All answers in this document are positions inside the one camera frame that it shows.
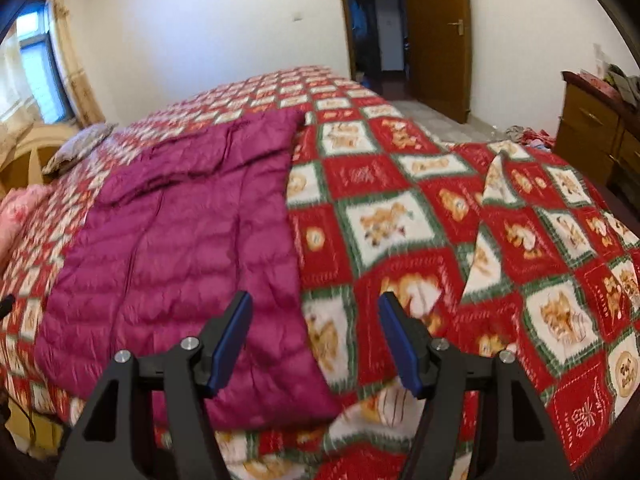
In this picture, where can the window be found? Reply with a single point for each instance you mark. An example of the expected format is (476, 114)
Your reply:
(40, 60)

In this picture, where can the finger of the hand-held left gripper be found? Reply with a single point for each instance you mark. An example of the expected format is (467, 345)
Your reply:
(5, 306)

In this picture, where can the white wall paper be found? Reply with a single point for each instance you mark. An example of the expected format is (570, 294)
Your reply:
(599, 57)

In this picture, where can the pink floral quilt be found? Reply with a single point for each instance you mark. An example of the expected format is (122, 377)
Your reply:
(20, 215)

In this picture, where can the red printed blanket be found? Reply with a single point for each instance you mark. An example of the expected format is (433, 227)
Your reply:
(400, 170)

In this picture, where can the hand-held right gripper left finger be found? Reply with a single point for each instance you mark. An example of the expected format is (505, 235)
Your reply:
(230, 340)

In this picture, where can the wooden headboard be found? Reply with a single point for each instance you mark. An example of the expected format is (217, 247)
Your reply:
(25, 160)

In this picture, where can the pile of colourful clothes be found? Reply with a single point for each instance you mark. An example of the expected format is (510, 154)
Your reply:
(527, 136)

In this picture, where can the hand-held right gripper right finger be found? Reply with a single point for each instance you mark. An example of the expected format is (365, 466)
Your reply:
(397, 345)

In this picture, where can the wooden dresser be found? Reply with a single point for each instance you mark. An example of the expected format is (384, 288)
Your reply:
(590, 130)

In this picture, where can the brown door frame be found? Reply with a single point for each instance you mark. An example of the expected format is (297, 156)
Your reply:
(342, 20)

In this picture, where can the pile of grey clothes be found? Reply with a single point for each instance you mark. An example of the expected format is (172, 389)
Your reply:
(625, 85)

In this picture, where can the striped pillow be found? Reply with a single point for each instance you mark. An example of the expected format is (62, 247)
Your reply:
(80, 147)

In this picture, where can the magenta down jacket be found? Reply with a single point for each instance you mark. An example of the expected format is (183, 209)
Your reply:
(175, 260)

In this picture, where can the brown wooden door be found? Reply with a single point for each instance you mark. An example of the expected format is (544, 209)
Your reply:
(435, 70)

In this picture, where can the pink box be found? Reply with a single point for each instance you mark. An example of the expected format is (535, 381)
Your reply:
(595, 82)

